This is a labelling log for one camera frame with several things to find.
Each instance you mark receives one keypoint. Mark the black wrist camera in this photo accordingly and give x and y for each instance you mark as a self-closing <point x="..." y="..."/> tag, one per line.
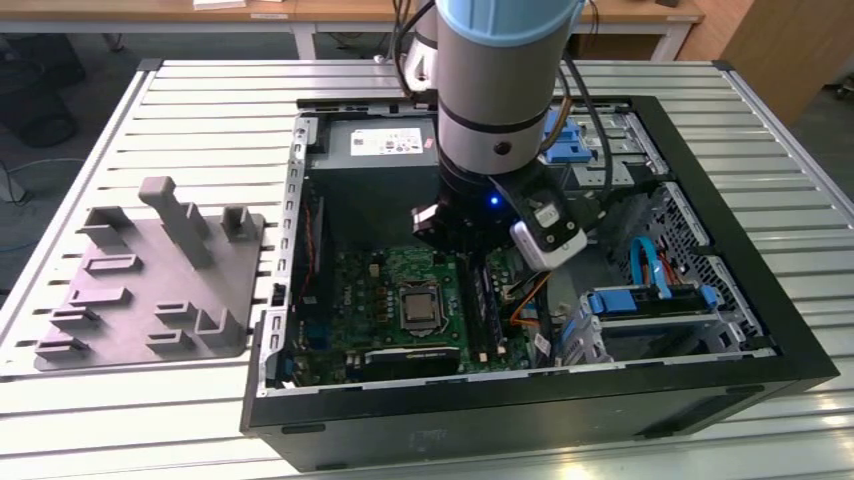
<point x="423" y="222"/>

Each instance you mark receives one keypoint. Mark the CPU socket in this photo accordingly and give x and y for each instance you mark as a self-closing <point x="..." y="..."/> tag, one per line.
<point x="423" y="327"/>

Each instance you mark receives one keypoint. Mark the brown wooden cabinet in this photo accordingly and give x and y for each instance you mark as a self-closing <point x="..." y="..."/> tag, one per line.
<point x="787" y="50"/>

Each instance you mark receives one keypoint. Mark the black open PC case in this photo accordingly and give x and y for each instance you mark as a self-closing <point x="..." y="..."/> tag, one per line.
<point x="534" y="415"/>

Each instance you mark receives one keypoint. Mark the wooden desk white legs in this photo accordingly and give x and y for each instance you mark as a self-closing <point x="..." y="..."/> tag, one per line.
<point x="133" y="12"/>

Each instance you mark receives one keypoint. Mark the grey plastic parts rack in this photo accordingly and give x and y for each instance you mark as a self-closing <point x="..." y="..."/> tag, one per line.
<point x="133" y="300"/>

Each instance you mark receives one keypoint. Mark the metal disk bay cage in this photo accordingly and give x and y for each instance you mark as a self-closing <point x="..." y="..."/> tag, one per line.
<point x="667" y="330"/>

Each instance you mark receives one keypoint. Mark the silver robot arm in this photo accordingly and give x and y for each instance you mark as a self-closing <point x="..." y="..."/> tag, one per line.
<point x="494" y="100"/>

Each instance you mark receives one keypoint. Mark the green Dell motherboard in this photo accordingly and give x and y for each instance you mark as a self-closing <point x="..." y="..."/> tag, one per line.
<point x="374" y="280"/>

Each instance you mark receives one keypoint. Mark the black graphics card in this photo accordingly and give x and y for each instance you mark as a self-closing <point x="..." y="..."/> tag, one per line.
<point x="410" y="362"/>

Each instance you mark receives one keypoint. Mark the black office chair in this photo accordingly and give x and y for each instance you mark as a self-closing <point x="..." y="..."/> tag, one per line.
<point x="40" y="90"/>

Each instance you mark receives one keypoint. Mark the blue disk carrier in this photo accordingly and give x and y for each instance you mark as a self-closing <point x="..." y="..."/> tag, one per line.
<point x="621" y="302"/>
<point x="567" y="145"/>

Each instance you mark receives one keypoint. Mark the silver CPU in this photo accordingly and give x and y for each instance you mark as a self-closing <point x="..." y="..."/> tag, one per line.
<point x="422" y="306"/>

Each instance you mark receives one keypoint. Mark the blue RAM stick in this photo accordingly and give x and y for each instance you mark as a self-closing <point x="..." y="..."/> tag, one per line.
<point x="475" y="310"/>

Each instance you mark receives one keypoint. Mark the grey power supply unit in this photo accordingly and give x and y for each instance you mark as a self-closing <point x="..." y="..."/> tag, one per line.
<point x="374" y="140"/>

